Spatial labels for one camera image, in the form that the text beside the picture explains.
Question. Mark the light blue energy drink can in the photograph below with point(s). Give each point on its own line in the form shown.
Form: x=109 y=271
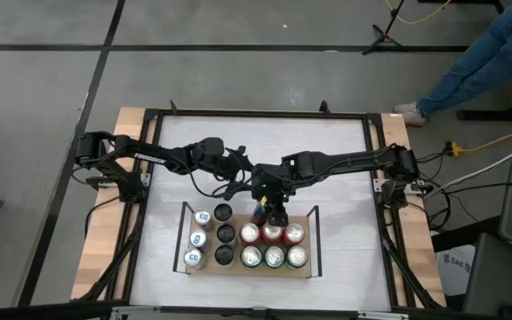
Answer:
x=202 y=218
x=198 y=239

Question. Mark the black desk leg frame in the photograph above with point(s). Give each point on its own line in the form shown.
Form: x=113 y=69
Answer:
x=496 y=114

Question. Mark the person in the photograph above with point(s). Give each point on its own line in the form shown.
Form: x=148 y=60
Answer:
x=482 y=62

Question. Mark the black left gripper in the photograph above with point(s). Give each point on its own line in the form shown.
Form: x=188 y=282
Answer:
x=231 y=166

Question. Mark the black table frame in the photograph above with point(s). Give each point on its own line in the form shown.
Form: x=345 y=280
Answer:
x=260 y=114

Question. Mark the red soda can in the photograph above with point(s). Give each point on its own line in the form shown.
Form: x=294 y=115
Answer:
x=272 y=233
x=250 y=233
x=293 y=233

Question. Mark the black tripod stand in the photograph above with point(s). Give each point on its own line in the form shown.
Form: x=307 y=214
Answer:
x=385 y=34

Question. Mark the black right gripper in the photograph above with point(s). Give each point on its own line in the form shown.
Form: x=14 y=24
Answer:
x=271 y=182

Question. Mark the blue silver Red Bull can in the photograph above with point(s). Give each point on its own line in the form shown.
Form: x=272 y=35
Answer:
x=259 y=216
x=192 y=258

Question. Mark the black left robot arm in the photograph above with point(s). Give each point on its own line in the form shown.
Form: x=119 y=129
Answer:
x=149 y=156

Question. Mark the silver corner bracket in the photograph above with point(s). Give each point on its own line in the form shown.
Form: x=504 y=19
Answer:
x=377 y=185
x=146 y=179

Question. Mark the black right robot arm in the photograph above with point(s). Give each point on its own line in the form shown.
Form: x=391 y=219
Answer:
x=349 y=160

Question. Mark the white cardboard box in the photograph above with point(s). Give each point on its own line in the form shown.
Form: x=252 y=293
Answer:
x=453 y=271

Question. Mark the wooden shelf with black frame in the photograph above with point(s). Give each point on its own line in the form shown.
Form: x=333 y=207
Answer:
x=238 y=271

